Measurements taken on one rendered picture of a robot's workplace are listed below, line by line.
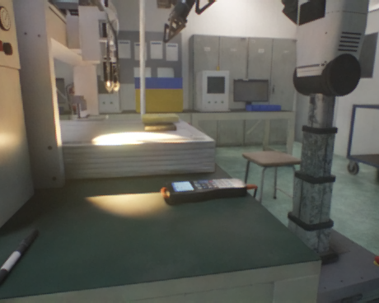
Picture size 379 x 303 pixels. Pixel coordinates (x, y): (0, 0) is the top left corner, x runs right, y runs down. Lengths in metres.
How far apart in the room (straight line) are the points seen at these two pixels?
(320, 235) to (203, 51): 3.95
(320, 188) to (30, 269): 1.07
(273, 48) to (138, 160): 4.68
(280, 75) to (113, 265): 5.06
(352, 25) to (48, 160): 1.08
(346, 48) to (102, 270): 1.06
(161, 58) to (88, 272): 4.84
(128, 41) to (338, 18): 4.32
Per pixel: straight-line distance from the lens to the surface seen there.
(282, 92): 5.34
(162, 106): 3.45
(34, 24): 0.77
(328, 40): 1.15
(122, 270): 0.42
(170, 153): 0.77
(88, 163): 0.79
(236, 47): 5.01
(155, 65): 5.12
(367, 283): 1.38
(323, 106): 1.21
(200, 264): 0.42
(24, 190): 0.71
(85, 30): 0.94
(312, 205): 1.27
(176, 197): 0.60
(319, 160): 1.23
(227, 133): 4.98
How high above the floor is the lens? 0.99
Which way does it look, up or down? 12 degrees down
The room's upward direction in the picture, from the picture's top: straight up
